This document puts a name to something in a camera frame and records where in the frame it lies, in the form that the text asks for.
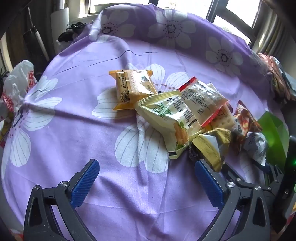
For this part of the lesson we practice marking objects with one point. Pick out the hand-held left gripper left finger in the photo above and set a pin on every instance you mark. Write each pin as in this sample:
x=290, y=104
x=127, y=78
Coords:
x=84, y=183

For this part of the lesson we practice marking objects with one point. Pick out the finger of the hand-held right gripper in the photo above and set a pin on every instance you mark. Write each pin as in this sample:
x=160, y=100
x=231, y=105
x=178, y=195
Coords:
x=233, y=173
x=276, y=177

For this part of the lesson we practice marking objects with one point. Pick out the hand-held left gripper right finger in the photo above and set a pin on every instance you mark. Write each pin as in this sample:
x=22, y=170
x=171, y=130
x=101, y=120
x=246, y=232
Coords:
x=208, y=183

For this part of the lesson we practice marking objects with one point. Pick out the olive gold small packet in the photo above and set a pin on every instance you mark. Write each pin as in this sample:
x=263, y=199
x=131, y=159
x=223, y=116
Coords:
x=210, y=148

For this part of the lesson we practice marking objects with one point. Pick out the white small snack packet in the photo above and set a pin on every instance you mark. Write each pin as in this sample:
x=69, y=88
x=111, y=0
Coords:
x=256, y=146

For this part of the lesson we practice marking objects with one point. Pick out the green cardboard box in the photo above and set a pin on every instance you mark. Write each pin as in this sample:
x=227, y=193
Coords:
x=272, y=136

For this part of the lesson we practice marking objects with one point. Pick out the panda print red packet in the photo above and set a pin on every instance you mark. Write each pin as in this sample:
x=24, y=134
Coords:
x=245, y=122

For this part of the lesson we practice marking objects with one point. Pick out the pale green snack packet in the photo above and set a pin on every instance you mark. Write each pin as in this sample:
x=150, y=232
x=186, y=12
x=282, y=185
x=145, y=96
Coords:
x=166, y=115

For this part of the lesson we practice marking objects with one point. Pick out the red-edged clear cracker packet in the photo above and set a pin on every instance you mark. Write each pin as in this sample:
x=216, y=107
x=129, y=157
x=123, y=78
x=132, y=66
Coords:
x=201, y=99

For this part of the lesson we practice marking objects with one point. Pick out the orange-yellow biscuit packet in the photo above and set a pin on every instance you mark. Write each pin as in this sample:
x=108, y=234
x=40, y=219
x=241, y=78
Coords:
x=133, y=89

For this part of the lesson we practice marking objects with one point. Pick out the purple floral bedsheet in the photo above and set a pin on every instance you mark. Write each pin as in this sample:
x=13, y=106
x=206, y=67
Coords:
x=92, y=139

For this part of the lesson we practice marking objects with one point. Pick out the stack of folded clothes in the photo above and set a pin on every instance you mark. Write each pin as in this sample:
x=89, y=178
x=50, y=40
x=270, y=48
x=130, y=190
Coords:
x=275, y=71

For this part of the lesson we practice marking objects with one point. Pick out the white red-print plastic bag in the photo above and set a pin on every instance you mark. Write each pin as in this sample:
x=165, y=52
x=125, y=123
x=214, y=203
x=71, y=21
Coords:
x=16, y=83

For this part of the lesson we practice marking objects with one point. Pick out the black cloth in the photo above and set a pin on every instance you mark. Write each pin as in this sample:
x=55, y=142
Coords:
x=71, y=31

